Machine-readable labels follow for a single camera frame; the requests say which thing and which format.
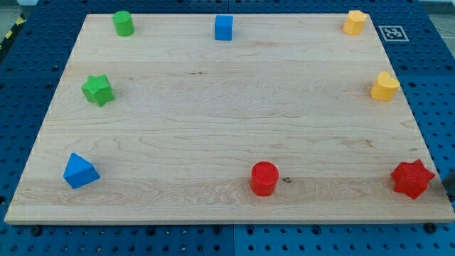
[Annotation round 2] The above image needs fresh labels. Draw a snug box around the white fiducial marker tag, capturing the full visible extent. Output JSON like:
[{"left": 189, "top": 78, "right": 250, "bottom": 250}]
[{"left": 379, "top": 25, "right": 409, "bottom": 42}]

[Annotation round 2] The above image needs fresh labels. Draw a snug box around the yellow heart block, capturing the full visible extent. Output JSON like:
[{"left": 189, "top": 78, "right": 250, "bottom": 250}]
[{"left": 370, "top": 72, "right": 400, "bottom": 102}]

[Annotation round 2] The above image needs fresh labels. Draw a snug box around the light wooden board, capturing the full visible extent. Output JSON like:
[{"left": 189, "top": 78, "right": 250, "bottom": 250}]
[{"left": 5, "top": 14, "right": 454, "bottom": 225}]

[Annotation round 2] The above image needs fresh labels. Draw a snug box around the green cylinder block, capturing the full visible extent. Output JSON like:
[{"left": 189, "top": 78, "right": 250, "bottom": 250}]
[{"left": 112, "top": 11, "right": 135, "bottom": 37}]

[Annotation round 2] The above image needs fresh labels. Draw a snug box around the blue cube block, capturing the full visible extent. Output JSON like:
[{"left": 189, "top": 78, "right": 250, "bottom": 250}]
[{"left": 215, "top": 15, "right": 234, "bottom": 41}]

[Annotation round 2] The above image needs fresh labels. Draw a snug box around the blue triangle block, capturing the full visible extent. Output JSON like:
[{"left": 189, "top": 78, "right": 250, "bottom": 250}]
[{"left": 63, "top": 153, "right": 100, "bottom": 189}]

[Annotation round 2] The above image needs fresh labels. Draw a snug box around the green star block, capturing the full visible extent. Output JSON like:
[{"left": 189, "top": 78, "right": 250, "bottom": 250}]
[{"left": 81, "top": 75, "right": 115, "bottom": 107}]

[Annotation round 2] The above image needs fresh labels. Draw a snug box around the red star block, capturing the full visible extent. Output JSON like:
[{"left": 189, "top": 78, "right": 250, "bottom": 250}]
[{"left": 391, "top": 159, "right": 435, "bottom": 199}]

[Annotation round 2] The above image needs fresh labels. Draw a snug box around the red cylinder block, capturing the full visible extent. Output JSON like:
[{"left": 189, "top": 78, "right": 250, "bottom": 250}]
[{"left": 250, "top": 161, "right": 279, "bottom": 196}]

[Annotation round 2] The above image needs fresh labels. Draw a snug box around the grey robot pusher tip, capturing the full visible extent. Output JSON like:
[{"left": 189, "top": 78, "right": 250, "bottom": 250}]
[{"left": 442, "top": 172, "right": 455, "bottom": 201}]

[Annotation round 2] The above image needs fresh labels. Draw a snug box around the yellow hexagon block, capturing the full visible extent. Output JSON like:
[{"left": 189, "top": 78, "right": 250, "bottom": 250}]
[{"left": 343, "top": 10, "right": 367, "bottom": 36}]

